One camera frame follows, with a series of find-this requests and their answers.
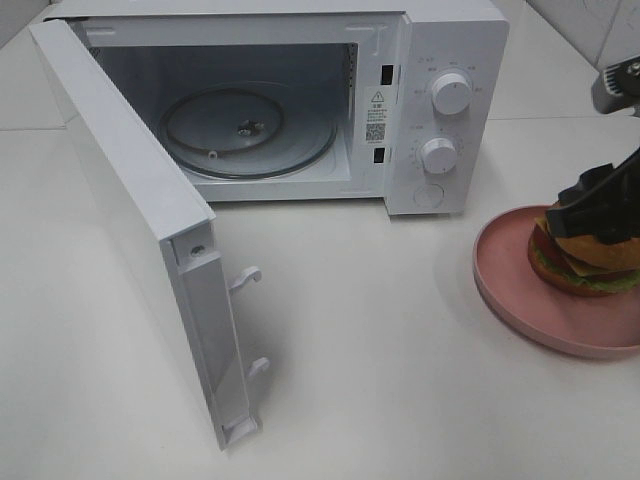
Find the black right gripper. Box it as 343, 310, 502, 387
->
545, 150, 639, 245

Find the burger with lettuce and cheese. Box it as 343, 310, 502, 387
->
527, 215, 639, 297

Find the pink round plate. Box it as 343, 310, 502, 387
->
473, 205, 639, 360

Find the white microwave knob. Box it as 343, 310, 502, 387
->
431, 72, 472, 115
418, 137, 458, 175

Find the round white door button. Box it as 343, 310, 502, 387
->
414, 184, 444, 209

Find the white microwave door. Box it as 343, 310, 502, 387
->
30, 20, 269, 448

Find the white microwave oven body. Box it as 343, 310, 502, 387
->
31, 1, 509, 215

